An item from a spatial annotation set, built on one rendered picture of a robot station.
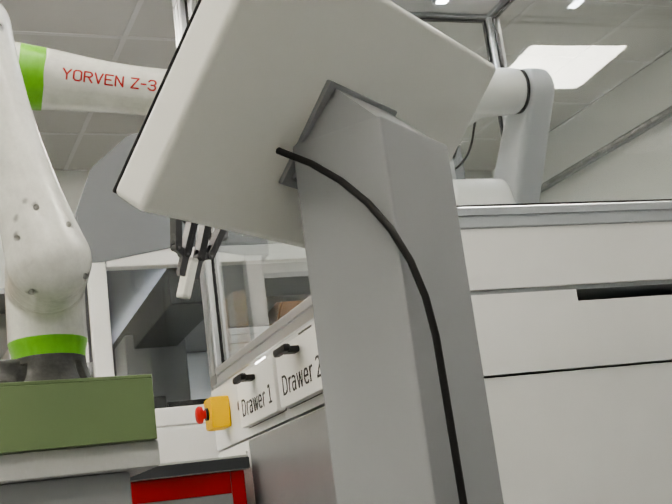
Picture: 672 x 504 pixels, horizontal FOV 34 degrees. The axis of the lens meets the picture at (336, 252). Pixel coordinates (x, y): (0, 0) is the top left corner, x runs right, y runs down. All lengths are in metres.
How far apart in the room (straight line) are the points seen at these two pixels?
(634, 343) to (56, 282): 0.98
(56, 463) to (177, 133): 0.76
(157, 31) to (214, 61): 3.98
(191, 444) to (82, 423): 1.33
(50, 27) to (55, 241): 3.35
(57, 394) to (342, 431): 0.67
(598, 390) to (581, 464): 0.13
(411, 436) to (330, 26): 0.45
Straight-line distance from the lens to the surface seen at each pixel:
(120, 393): 1.76
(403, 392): 1.15
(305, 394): 1.96
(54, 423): 1.74
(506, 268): 1.91
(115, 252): 3.12
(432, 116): 1.46
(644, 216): 2.08
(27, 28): 5.04
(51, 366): 1.85
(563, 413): 1.91
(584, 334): 1.95
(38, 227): 1.74
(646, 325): 2.02
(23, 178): 1.77
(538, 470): 1.87
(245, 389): 2.35
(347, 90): 1.29
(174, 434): 3.05
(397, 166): 1.21
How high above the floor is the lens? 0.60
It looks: 13 degrees up
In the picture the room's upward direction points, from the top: 7 degrees counter-clockwise
